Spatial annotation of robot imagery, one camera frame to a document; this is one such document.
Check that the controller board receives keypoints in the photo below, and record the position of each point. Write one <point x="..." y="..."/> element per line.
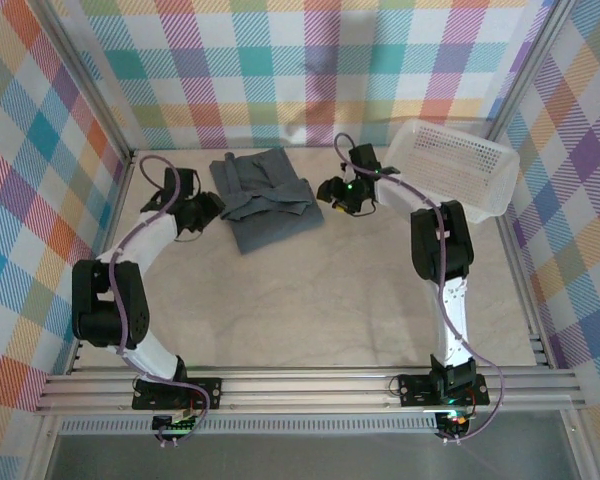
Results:
<point x="172" y="424"/>
<point x="452" y="422"/>

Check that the grey metal panel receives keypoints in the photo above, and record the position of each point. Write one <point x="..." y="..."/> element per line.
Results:
<point x="305" y="460"/>

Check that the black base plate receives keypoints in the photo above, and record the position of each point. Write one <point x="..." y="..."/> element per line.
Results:
<point x="210" y="390"/>
<point x="415" y="390"/>

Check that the white perforated plastic basket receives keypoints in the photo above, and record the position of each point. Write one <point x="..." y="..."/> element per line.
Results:
<point x="460" y="170"/>

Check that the grey t-shirt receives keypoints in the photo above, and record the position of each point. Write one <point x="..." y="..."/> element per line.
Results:
<point x="270" y="215"/>

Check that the aluminium table side rail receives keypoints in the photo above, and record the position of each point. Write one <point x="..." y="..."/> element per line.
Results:
<point x="506" y="235"/>
<point x="122" y="200"/>

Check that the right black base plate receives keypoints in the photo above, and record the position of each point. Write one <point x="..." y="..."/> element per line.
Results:
<point x="415" y="390"/>

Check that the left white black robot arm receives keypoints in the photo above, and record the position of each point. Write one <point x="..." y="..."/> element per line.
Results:
<point x="137" y="305"/>

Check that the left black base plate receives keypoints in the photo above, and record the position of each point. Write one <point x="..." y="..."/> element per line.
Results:
<point x="210" y="390"/>

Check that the aluminium frame post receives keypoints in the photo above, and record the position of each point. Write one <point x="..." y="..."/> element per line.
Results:
<point x="530" y="65"/>
<point x="90" y="85"/>

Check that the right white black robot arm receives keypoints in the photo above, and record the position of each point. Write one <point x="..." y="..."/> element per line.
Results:
<point x="460" y="240"/>

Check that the aluminium mounting rail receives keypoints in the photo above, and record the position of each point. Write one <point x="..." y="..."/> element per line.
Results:
<point x="305" y="390"/>

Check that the right controller board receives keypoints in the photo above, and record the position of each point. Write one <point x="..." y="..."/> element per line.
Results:
<point x="452" y="422"/>

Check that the left controller board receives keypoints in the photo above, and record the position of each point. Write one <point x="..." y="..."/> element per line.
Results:
<point x="172" y="424"/>

